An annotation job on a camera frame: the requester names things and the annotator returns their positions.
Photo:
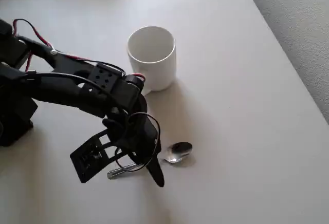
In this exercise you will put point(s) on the silver metal spoon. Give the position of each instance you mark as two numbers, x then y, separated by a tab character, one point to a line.
178	150

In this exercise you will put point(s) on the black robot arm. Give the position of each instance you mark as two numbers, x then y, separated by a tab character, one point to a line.
66	85

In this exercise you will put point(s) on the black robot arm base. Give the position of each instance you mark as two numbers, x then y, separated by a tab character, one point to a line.
15	123

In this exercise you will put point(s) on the white ceramic mug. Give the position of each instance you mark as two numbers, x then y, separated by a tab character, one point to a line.
159	72

